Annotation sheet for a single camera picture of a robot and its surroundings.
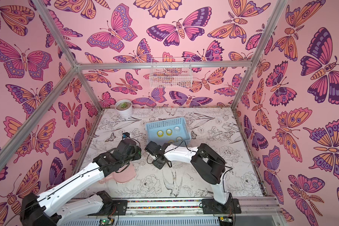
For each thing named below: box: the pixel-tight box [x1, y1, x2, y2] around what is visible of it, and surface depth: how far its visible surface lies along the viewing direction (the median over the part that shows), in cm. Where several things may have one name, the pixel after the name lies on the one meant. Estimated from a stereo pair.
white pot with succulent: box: [114, 98, 133, 119], surface depth 111 cm
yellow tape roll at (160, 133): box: [156, 130, 164, 138], surface depth 105 cm
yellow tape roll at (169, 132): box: [165, 128, 173, 137], surface depth 105 cm
